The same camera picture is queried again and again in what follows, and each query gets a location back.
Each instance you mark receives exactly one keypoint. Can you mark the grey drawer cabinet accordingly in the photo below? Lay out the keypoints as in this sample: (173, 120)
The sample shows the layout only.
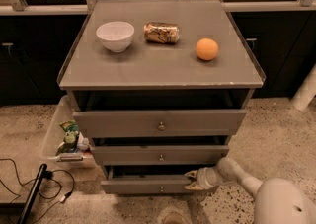
(151, 76)

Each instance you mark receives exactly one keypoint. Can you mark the grey middle drawer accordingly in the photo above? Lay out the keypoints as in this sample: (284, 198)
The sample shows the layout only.
(159, 155)

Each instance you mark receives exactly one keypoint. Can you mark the orange fruit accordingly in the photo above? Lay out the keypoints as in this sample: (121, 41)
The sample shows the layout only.
(206, 49)

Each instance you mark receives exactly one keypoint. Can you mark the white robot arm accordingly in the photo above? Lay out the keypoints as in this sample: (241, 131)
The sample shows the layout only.
(277, 201)

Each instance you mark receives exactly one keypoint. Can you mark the grey drawer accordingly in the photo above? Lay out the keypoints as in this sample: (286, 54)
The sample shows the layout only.
(147, 179)
(159, 155)
(115, 124)

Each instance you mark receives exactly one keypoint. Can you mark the grey top drawer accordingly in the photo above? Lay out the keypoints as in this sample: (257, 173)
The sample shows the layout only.
(115, 124)

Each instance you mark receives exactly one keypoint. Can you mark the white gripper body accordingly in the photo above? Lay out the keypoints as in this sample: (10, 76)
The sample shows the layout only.
(207, 178)

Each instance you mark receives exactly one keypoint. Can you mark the clear plastic storage bin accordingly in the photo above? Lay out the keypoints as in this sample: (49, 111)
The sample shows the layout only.
(56, 151)

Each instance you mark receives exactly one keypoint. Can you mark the black flat bar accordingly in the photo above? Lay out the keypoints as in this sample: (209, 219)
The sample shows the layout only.
(32, 195)

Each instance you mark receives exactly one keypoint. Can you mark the grey bottom drawer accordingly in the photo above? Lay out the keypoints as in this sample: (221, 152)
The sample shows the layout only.
(147, 179)

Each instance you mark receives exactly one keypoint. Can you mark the crushed gold drink can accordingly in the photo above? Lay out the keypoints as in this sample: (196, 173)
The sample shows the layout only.
(161, 32)

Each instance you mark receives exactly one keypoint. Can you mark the white pipe leg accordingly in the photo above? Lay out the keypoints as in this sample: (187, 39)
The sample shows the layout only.
(306, 92)

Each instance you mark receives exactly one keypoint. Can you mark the white ceramic bowl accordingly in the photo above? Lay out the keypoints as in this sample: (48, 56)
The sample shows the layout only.
(116, 36)

